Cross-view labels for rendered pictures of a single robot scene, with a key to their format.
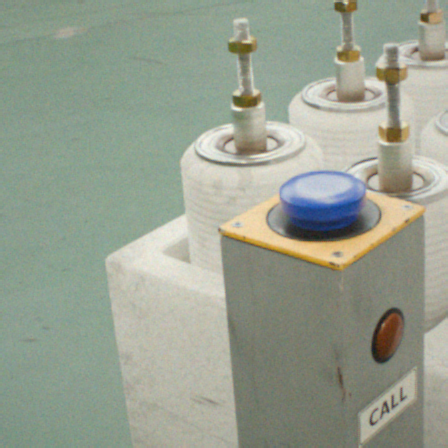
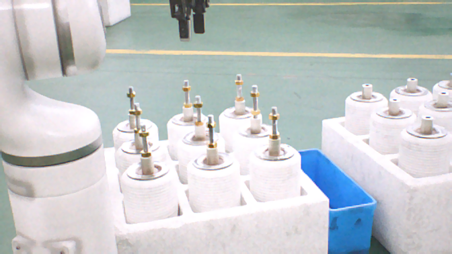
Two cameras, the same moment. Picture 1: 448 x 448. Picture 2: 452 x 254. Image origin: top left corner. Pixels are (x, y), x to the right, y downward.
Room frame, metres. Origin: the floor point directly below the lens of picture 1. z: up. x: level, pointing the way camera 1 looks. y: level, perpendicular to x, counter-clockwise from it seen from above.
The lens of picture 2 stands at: (-0.09, -0.81, 0.67)
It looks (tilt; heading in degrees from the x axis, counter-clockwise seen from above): 21 degrees down; 33
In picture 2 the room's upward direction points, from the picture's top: 3 degrees counter-clockwise
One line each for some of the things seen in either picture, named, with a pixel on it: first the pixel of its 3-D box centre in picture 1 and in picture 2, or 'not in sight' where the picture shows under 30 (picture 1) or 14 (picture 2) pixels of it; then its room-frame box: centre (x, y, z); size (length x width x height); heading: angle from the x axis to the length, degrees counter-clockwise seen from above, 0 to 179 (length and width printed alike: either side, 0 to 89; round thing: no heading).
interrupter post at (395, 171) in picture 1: (395, 161); (140, 140); (0.67, -0.11, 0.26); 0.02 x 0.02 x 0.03
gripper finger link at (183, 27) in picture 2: not in sight; (181, 25); (0.71, -0.21, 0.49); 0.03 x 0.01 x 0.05; 13
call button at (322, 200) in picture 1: (323, 205); not in sight; (0.50, -0.05, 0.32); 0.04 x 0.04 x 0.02
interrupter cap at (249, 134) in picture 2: not in sight; (255, 130); (0.84, -0.28, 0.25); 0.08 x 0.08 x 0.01
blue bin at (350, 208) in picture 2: not in sight; (322, 199); (0.96, -0.38, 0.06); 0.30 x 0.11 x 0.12; 47
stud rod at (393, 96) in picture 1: (393, 103); (138, 121); (0.67, -0.11, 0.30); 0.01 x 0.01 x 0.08; 78
